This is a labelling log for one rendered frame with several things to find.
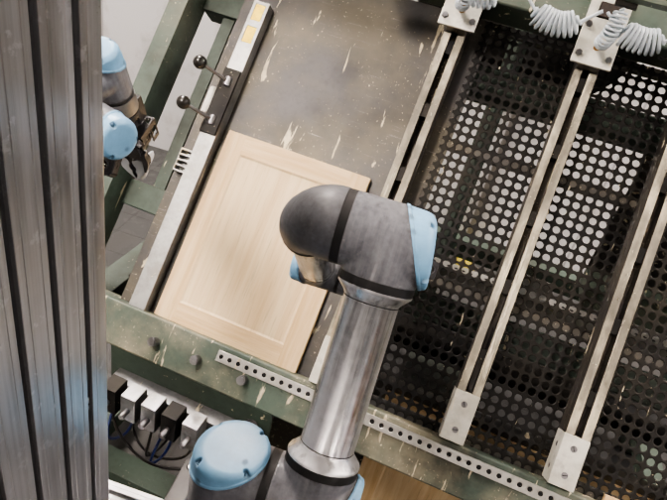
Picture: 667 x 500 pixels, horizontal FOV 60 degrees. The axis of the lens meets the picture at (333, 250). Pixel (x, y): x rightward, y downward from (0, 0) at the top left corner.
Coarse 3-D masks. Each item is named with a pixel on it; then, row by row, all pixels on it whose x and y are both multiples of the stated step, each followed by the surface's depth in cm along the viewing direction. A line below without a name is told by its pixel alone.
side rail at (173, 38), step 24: (192, 0) 173; (168, 24) 171; (192, 24) 177; (168, 48) 170; (144, 72) 170; (168, 72) 175; (144, 96) 169; (168, 96) 179; (120, 168) 169; (120, 192) 173
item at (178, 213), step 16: (256, 0) 169; (256, 32) 167; (240, 48) 167; (256, 48) 170; (240, 64) 167; (240, 80) 168; (224, 128) 169; (208, 144) 165; (192, 160) 165; (208, 160) 166; (192, 176) 164; (176, 192) 164; (192, 192) 164; (176, 208) 164; (192, 208) 167; (176, 224) 163; (160, 240) 163; (176, 240) 165; (160, 256) 163; (144, 272) 163; (160, 272) 162; (144, 288) 162; (144, 304) 161
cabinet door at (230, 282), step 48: (240, 144) 166; (240, 192) 164; (288, 192) 162; (192, 240) 164; (240, 240) 162; (192, 288) 162; (240, 288) 160; (288, 288) 158; (240, 336) 158; (288, 336) 156
